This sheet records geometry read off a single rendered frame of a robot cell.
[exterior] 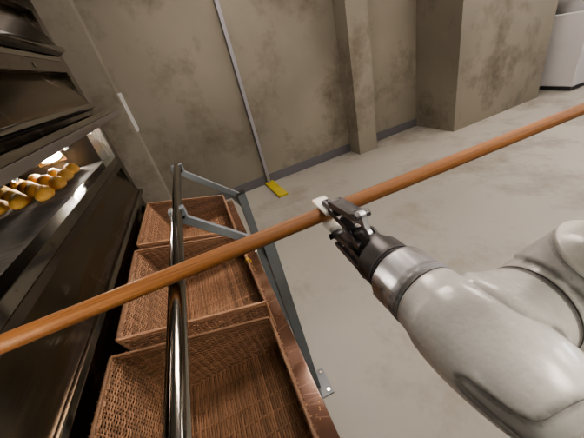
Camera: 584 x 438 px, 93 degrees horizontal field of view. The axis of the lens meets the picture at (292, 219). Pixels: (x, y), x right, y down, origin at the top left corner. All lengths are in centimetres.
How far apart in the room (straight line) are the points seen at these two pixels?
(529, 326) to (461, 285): 6
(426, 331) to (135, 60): 344
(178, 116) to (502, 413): 347
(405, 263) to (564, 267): 15
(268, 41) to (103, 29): 162
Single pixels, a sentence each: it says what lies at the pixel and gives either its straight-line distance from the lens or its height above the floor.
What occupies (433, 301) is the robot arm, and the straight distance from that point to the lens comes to 33.
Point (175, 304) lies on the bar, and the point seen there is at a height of 117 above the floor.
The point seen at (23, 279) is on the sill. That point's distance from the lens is 92.
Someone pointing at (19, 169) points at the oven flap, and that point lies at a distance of 78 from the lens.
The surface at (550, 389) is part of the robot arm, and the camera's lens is 31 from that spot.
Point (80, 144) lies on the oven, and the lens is 201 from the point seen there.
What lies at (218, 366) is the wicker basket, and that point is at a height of 61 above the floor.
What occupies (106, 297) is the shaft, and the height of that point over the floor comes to 121.
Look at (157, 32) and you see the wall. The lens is 355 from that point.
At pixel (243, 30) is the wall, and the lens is 369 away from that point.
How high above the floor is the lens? 148
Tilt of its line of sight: 31 degrees down
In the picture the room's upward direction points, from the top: 15 degrees counter-clockwise
